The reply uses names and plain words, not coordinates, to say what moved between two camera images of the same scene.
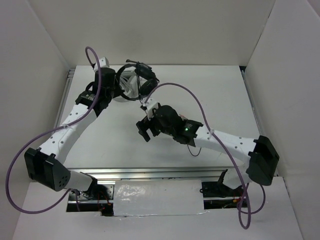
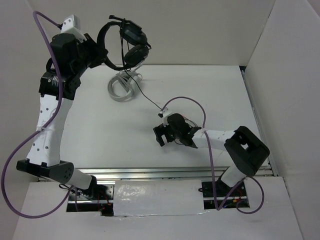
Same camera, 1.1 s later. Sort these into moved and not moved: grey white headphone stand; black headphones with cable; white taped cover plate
Moved: black headphones with cable
Not moved: grey white headphone stand; white taped cover plate
